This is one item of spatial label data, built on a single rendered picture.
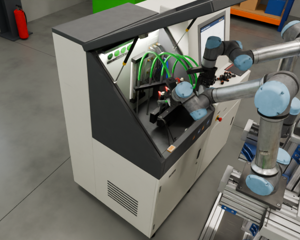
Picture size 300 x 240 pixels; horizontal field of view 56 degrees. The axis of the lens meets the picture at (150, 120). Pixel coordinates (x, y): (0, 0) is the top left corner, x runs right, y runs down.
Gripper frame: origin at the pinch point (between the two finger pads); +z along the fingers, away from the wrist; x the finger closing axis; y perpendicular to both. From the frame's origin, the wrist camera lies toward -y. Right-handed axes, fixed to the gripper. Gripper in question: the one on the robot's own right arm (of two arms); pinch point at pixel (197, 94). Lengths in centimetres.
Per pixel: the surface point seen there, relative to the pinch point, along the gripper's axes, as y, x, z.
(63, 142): -136, -4, 126
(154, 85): -37.9, 10.9, 15.9
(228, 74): -9, 79, 25
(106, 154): -42, -34, 54
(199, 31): -30, 52, -14
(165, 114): -20.3, 1.9, 27.7
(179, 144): 0.8, -13.7, 30.7
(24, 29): -372, 117, 108
